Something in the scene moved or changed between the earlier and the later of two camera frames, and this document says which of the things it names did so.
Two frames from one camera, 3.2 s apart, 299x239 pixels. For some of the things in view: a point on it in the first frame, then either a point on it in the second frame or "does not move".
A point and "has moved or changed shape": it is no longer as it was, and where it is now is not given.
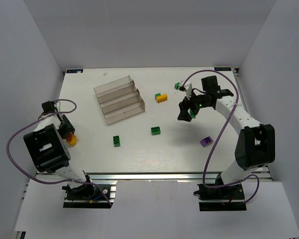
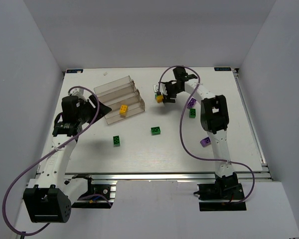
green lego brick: x=116 y=141 does not move
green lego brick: x=155 y=130 does not move
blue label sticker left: x=74 y=71 does not move
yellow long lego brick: x=162 y=98 does not move
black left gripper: x=67 y=128 to x=91 y=109
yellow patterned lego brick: x=71 y=139 has moved or changed shape
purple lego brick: x=206 y=141 does not move
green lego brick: x=192 y=114 does not move
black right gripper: x=188 y=105 to x=170 y=90
